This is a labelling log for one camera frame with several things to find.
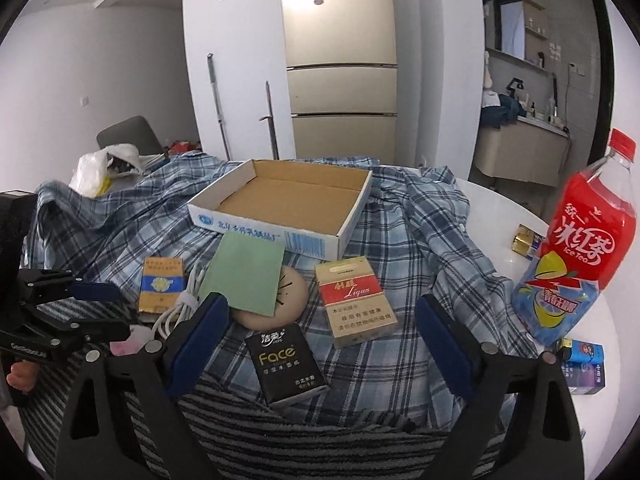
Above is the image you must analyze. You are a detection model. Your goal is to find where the white pink plush hair tie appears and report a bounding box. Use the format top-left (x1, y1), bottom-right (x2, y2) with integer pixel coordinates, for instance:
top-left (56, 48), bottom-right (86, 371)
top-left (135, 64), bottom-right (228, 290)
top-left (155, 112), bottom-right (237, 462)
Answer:
top-left (108, 324), bottom-right (155, 359)

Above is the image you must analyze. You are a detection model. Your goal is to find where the person's left hand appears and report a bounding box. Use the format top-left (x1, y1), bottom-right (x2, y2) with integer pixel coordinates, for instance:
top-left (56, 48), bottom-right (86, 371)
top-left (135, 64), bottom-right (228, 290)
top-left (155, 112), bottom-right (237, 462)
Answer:
top-left (6, 361), bottom-right (40, 393)

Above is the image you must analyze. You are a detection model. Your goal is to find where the striped grey cloth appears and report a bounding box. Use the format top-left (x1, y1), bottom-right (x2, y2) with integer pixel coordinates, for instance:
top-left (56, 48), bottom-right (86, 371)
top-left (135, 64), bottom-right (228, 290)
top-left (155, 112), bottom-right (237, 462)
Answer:
top-left (18, 356), bottom-right (449, 479)

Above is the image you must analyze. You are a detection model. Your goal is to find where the white plastic bag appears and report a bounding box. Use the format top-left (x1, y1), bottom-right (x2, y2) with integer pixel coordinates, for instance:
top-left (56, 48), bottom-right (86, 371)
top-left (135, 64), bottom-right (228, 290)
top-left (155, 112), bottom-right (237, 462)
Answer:
top-left (70, 143), bottom-right (143, 198)

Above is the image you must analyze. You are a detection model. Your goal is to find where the dark broom handle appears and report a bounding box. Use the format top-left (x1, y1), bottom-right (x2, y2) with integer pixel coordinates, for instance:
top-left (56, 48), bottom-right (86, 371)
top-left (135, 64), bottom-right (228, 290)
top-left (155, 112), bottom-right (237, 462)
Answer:
top-left (259, 80), bottom-right (280, 160)

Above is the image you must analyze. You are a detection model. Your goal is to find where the red iced tea bottle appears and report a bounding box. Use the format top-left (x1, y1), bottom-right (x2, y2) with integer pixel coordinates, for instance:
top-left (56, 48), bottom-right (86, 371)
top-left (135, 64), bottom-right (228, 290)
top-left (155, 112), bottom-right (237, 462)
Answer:
top-left (512, 129), bottom-right (637, 346)

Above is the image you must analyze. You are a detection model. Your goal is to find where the white coiled cable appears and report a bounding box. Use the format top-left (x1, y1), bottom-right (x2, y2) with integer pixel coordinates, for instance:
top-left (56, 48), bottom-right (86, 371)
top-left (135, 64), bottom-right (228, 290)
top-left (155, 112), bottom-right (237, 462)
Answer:
top-left (150, 261), bottom-right (207, 342)

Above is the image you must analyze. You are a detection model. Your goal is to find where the grey chair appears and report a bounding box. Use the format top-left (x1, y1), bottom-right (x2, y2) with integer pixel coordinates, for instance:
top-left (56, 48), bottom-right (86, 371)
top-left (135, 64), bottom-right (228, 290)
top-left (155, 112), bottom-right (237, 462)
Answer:
top-left (96, 116), bottom-right (164, 156)

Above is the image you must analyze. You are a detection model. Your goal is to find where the blue purple small box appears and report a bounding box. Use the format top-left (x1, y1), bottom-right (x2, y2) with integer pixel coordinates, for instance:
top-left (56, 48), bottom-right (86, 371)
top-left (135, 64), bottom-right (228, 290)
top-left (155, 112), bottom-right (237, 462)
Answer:
top-left (554, 338), bottom-right (605, 394)

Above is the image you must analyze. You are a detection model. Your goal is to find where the bathroom mirror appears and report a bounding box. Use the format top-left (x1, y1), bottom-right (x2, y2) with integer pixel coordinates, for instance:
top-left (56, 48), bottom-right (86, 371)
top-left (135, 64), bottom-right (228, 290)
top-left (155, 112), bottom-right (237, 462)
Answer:
top-left (494, 0), bottom-right (525, 60)

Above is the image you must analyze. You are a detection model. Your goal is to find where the yellow blue cigarette pack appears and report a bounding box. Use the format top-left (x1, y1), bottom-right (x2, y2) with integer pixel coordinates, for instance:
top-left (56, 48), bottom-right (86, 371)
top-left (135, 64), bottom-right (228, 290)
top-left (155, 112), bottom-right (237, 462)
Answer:
top-left (138, 257), bottom-right (186, 314)

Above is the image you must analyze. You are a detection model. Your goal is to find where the black Face tissue pack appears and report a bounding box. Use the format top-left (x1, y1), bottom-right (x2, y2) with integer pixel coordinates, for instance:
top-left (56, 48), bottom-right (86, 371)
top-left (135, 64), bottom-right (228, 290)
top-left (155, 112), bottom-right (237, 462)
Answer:
top-left (245, 323), bottom-right (330, 408)

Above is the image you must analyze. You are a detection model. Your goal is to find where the beige round cushion toy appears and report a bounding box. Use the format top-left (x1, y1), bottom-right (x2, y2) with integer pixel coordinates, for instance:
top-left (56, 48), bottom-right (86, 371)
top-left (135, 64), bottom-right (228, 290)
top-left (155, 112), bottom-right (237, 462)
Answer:
top-left (231, 266), bottom-right (309, 332)

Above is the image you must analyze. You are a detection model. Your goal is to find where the beige refrigerator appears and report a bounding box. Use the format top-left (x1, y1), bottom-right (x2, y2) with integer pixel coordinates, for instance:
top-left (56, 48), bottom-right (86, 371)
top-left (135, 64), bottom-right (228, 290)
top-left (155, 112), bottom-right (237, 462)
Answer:
top-left (281, 0), bottom-right (397, 164)

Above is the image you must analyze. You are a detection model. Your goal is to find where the beige vanity cabinet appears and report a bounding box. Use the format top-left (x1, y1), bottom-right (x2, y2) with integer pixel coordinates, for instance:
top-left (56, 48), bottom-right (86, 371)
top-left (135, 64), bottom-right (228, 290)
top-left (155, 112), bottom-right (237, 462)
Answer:
top-left (473, 117), bottom-right (570, 188)

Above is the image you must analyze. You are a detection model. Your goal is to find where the open white cardboard box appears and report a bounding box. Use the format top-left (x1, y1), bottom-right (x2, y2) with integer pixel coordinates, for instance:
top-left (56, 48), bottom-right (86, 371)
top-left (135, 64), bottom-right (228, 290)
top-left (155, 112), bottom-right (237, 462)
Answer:
top-left (188, 160), bottom-right (373, 261)

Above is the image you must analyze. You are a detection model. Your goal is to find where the small gold box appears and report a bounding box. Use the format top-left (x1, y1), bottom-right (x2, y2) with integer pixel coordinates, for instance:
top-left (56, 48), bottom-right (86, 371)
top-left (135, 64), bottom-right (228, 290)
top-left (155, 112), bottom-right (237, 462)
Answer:
top-left (511, 224), bottom-right (544, 260)

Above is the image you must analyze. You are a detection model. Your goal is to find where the grey mop handle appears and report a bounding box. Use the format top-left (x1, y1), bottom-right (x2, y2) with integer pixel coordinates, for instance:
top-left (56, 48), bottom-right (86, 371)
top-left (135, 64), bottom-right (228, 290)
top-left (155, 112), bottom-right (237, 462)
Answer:
top-left (206, 52), bottom-right (232, 160)

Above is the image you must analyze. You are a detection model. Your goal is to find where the blue plaid cloth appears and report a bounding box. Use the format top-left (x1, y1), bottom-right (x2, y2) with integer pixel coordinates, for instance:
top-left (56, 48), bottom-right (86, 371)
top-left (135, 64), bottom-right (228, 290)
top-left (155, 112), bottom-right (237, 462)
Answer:
top-left (23, 152), bottom-right (536, 429)

